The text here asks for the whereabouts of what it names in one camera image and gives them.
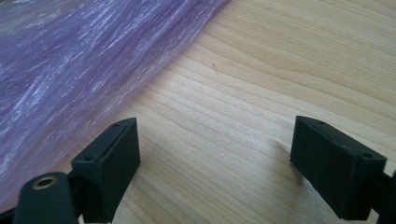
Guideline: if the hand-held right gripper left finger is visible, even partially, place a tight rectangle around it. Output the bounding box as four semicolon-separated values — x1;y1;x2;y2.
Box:
70;117;142;224

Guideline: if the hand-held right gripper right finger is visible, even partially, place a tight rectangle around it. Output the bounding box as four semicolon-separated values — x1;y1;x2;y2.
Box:
290;115;388;221

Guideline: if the purple plastic bag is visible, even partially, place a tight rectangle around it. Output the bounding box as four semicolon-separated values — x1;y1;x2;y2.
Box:
0;0;232;216

